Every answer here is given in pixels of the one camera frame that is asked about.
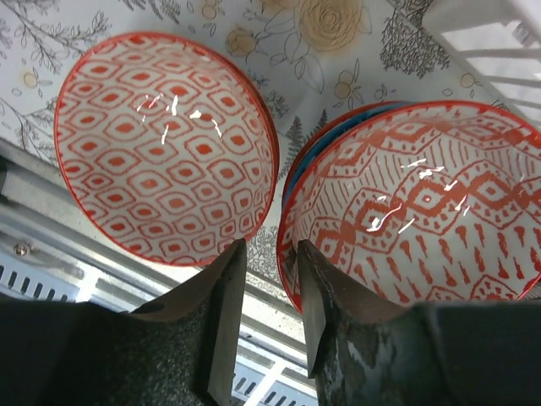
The red eye pattern bowl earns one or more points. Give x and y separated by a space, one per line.
166 146

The blue triangle pattern bowl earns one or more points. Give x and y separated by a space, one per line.
326 135

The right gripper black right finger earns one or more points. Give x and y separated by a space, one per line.
365 350

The aluminium mounting rail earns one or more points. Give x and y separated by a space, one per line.
127 296

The floral table mat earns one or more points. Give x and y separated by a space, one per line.
311 61

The white plastic dish rack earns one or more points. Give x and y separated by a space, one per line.
497 40

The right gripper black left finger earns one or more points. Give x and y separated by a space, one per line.
177 349

